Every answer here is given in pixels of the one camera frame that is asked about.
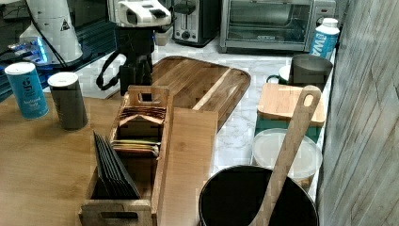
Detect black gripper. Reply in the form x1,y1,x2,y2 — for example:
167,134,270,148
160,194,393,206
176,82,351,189
117,27,154,95

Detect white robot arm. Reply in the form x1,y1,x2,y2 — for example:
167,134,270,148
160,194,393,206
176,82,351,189
20,0,171,93

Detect black two-slot toaster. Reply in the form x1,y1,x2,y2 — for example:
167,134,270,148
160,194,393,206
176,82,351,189
172,0,221,47

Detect wooden cutting board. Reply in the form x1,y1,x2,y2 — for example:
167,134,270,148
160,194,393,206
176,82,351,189
107,56,252,132

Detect grey pepper shaker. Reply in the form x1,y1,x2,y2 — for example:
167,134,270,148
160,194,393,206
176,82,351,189
47,72,88,130

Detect wooden tea bag box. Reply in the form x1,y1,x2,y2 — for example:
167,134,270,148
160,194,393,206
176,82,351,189
79,93,173,226

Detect silver toaster oven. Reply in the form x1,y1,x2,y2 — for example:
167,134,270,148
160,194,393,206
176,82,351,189
219,0,336,53

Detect blue salt shaker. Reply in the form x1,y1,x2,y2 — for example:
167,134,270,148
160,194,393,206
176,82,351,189
5,62,49,120

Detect black tea packets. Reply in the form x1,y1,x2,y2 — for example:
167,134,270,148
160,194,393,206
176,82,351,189
93,132,141,200

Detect canister with wooden lid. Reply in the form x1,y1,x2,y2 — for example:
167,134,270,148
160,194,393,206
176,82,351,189
254,83,326,142

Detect dark grey metal cup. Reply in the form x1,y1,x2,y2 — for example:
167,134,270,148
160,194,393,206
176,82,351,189
288,54,333,91

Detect black utensil pot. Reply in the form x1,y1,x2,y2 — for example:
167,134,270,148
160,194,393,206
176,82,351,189
199,166,319,226

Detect wooden spoon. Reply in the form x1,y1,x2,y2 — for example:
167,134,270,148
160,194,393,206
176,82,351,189
248,85,321,226

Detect blue water bottle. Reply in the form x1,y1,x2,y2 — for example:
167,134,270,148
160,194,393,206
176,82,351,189
310,18,340,60

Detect clear lidded food jar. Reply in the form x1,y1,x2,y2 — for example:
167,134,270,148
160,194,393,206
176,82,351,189
252,128,323,190

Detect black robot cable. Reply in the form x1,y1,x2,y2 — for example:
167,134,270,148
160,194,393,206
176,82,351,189
95,50,126,92

